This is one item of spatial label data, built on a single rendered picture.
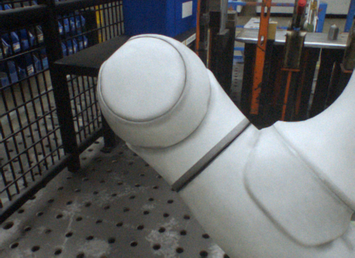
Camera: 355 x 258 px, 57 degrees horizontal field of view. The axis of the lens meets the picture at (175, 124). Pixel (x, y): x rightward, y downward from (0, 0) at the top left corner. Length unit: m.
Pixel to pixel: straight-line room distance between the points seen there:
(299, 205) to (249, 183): 0.04
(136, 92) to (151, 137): 0.04
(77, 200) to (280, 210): 0.67
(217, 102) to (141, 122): 0.08
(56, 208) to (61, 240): 0.11
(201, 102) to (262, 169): 0.07
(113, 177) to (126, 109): 0.70
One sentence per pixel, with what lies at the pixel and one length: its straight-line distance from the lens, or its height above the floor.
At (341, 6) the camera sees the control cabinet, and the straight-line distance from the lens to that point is 9.36.
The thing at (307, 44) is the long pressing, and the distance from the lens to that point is 1.20.
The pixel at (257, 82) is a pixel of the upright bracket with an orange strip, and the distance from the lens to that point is 1.17.
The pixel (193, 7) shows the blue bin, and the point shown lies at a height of 1.10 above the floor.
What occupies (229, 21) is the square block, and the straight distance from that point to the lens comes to 1.40.
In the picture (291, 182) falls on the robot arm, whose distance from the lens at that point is 0.28.
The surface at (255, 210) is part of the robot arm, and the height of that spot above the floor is 1.06.
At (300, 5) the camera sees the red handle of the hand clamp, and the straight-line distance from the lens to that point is 1.01.
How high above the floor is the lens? 1.24
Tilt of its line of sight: 26 degrees down
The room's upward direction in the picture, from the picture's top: straight up
